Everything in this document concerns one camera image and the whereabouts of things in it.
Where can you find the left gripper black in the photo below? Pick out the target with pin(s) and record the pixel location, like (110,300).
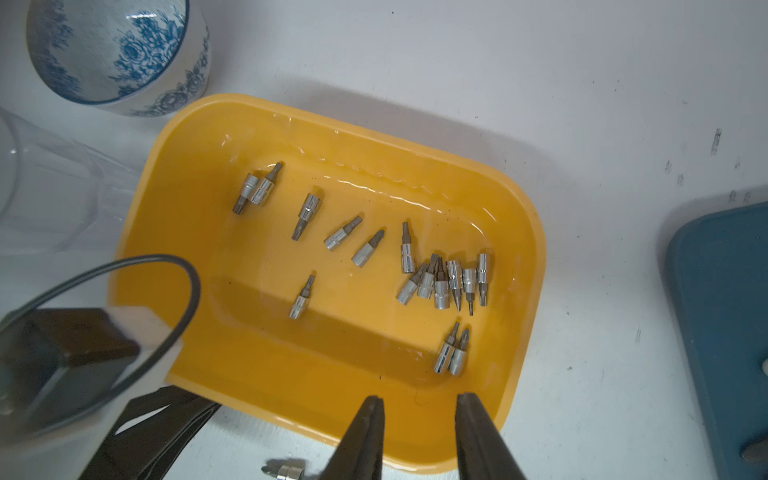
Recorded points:
(58,364)

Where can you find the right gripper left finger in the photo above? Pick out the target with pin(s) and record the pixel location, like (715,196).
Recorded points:
(359,454)

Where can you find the yellow plastic storage box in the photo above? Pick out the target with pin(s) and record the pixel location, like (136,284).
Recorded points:
(355,339)

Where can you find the silver bit pair piece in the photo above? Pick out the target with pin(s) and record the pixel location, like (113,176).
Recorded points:
(460,354)
(445,352)

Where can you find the blue white patterned bowl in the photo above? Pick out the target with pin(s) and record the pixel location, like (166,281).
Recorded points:
(132,58)

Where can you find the teal blue tray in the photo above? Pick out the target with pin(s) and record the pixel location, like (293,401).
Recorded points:
(715,270)

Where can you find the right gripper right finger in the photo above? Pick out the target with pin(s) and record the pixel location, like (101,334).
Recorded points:
(481,451)

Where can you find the silver bit cluster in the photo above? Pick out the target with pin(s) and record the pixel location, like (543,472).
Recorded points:
(363,255)
(308,210)

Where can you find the clear plastic cup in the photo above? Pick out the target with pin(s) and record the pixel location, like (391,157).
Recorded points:
(59,194)

